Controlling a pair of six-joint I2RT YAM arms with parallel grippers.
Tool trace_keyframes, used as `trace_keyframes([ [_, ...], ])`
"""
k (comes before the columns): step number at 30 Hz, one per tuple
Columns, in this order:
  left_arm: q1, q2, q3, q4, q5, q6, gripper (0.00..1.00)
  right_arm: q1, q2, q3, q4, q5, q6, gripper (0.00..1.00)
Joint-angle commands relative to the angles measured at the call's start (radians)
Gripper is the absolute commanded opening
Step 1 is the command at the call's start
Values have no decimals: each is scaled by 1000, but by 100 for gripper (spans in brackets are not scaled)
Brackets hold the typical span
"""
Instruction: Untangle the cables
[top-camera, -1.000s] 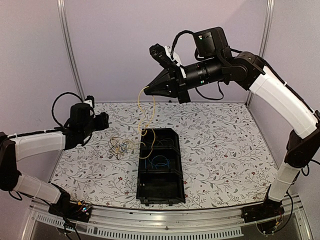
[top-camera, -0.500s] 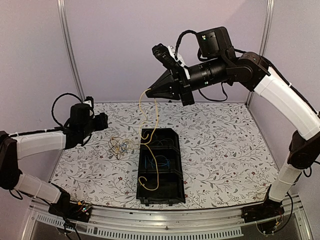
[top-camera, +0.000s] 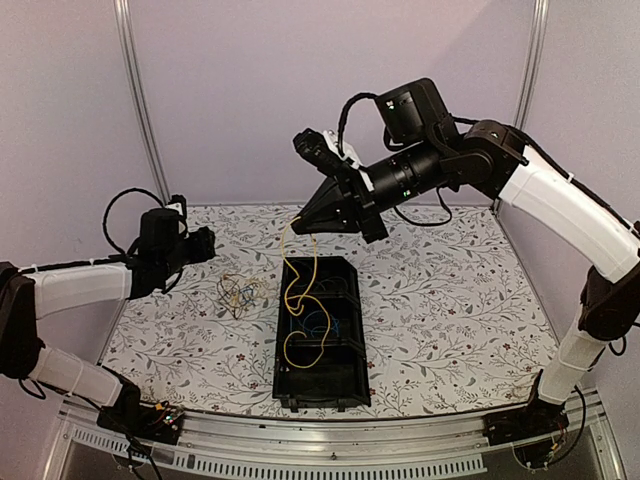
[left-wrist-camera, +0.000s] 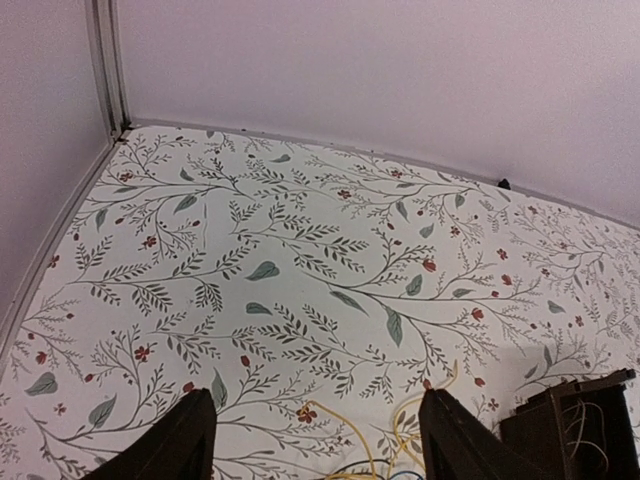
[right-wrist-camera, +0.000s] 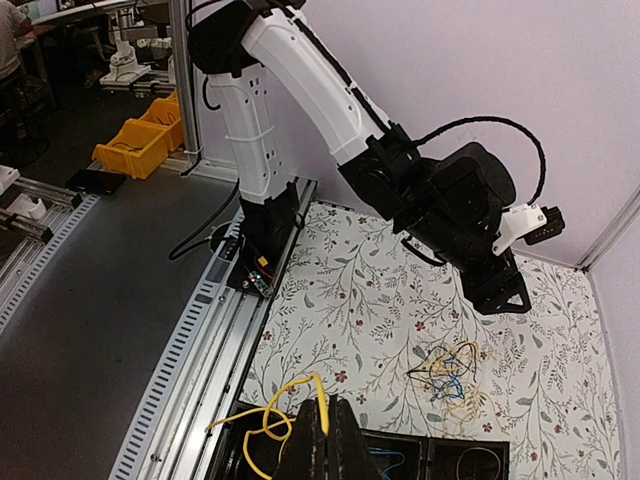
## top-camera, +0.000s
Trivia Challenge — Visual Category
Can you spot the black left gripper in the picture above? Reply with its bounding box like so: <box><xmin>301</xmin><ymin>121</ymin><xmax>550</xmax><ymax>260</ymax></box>
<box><xmin>159</xmin><ymin>226</ymin><xmax>215</xmax><ymax>280</ymax></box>

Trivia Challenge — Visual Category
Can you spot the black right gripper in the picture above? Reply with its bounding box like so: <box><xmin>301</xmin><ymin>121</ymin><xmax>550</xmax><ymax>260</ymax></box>
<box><xmin>289</xmin><ymin>135</ymin><xmax>446</xmax><ymax>244</ymax></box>

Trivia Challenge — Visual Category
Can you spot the cable bundle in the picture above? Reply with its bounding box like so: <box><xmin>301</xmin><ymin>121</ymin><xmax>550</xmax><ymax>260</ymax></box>
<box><xmin>214</xmin><ymin>272</ymin><xmax>271</xmax><ymax>321</ymax></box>

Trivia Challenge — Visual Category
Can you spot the yellow cable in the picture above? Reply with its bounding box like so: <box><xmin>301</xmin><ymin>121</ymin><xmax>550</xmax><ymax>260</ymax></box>
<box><xmin>279</xmin><ymin>217</ymin><xmax>334</xmax><ymax>369</ymax></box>

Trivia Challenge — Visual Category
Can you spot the blue cable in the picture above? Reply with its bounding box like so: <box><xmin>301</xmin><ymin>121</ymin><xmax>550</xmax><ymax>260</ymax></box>
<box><xmin>288</xmin><ymin>309</ymin><xmax>342</xmax><ymax>339</ymax></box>

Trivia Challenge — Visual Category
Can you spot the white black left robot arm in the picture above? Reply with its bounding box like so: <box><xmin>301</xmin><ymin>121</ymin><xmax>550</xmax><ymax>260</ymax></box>
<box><xmin>1</xmin><ymin>205</ymin><xmax>300</xmax><ymax>434</ymax></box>

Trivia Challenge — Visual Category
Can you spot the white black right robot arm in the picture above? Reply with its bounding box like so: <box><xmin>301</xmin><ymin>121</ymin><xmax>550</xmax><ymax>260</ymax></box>
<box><xmin>293</xmin><ymin>78</ymin><xmax>639</xmax><ymax>444</ymax></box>

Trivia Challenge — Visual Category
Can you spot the black three-compartment bin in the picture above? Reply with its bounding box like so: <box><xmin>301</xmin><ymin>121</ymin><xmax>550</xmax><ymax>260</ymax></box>
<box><xmin>272</xmin><ymin>256</ymin><xmax>371</xmax><ymax>413</ymax></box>

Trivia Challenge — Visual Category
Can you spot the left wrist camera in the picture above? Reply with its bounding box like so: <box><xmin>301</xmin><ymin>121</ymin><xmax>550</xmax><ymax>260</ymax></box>
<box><xmin>165</xmin><ymin>194</ymin><xmax>187</xmax><ymax>219</ymax></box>

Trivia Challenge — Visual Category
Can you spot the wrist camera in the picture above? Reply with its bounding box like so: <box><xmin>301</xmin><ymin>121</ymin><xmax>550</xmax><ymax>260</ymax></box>
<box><xmin>165</xmin><ymin>194</ymin><xmax>187</xmax><ymax>219</ymax></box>
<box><xmin>293</xmin><ymin>128</ymin><xmax>360</xmax><ymax>177</ymax></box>

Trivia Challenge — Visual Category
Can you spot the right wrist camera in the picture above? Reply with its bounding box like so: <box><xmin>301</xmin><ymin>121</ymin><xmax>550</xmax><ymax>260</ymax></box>
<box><xmin>293</xmin><ymin>128</ymin><xmax>360</xmax><ymax>177</ymax></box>

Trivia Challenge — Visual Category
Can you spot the left aluminium corner post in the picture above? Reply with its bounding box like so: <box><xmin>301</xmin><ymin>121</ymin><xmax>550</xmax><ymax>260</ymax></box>
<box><xmin>113</xmin><ymin>0</ymin><xmax>171</xmax><ymax>201</ymax></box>

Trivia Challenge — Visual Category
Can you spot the aluminium corner post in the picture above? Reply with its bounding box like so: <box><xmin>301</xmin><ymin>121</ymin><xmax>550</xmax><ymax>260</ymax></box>
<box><xmin>113</xmin><ymin>0</ymin><xmax>171</xmax><ymax>201</ymax></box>
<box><xmin>489</xmin><ymin>0</ymin><xmax>551</xmax><ymax>211</ymax></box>

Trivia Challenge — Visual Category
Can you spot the aluminium front rail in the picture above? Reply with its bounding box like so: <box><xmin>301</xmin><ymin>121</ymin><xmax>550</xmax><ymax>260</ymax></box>
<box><xmin>43</xmin><ymin>389</ymin><xmax>627</xmax><ymax>479</ymax></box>

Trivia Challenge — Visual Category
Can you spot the right aluminium corner post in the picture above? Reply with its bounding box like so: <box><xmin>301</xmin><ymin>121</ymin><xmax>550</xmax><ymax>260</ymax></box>
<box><xmin>489</xmin><ymin>0</ymin><xmax>551</xmax><ymax>211</ymax></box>

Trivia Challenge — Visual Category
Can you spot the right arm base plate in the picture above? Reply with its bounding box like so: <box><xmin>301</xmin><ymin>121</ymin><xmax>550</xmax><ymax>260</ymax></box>
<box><xmin>482</xmin><ymin>400</ymin><xmax>569</xmax><ymax>446</ymax></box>

